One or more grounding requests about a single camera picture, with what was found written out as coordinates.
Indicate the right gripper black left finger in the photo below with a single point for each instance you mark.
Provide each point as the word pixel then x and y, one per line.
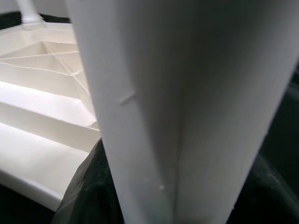
pixel 93 186

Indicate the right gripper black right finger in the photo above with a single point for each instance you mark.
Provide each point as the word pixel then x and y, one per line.
pixel 273 200

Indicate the white plastic children table top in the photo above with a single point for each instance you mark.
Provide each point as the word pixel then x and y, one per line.
pixel 35 116

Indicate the white plastic table leg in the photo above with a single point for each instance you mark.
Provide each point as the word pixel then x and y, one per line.
pixel 187 93
pixel 28 11

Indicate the black table cloth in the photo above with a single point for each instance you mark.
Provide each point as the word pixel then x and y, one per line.
pixel 287 116

